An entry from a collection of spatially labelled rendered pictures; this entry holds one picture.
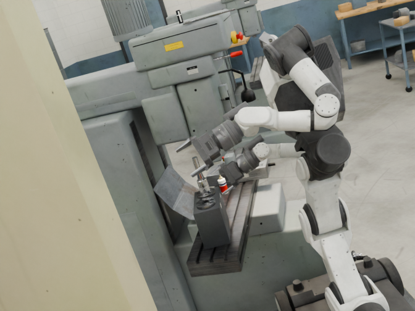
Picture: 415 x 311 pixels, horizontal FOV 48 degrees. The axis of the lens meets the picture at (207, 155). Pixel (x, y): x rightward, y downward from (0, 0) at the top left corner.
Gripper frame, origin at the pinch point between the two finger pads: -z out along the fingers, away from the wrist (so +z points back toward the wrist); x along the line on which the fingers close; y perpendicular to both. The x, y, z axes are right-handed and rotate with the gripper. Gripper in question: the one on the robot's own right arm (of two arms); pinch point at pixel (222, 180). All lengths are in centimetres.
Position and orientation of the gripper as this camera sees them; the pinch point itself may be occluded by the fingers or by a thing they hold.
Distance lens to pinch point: 210.6
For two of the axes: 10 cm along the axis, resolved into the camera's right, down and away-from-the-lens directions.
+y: -2.5, -0.5, -9.7
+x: -5.5, -8.1, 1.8
